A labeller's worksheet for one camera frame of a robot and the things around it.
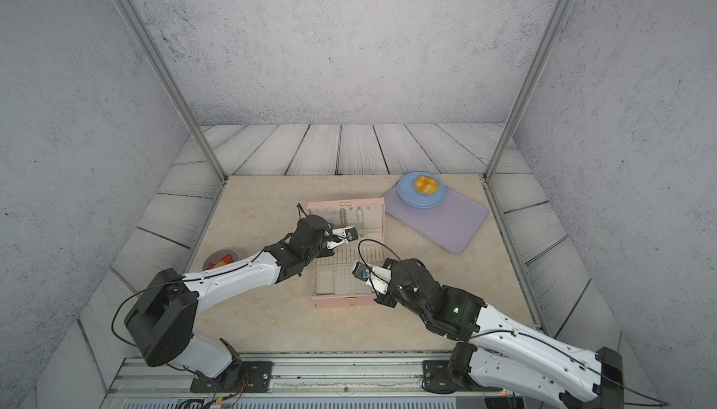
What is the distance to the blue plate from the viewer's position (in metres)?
1.12

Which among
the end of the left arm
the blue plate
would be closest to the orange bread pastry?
the blue plate

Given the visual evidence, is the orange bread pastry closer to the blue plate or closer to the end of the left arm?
the blue plate
